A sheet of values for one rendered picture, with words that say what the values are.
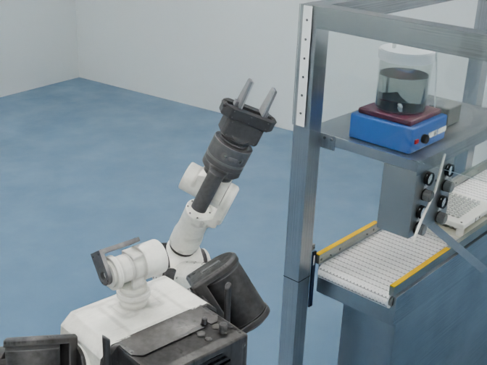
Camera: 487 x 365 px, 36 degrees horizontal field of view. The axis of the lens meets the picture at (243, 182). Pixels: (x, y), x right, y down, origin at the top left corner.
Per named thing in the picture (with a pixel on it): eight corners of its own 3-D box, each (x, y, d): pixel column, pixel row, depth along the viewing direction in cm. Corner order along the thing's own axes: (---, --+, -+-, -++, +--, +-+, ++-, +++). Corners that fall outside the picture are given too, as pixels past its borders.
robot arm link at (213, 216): (243, 182, 162) (224, 219, 172) (206, 162, 163) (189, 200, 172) (232, 200, 158) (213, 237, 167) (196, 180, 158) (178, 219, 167)
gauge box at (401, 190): (408, 239, 206) (417, 172, 199) (375, 227, 213) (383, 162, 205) (446, 216, 222) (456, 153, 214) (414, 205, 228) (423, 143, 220)
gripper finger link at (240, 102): (254, 83, 150) (241, 110, 152) (251, 77, 153) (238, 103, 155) (247, 81, 149) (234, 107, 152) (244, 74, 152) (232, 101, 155)
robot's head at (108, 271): (156, 274, 135) (142, 235, 136) (117, 290, 130) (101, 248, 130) (140, 280, 140) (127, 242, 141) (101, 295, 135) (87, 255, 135)
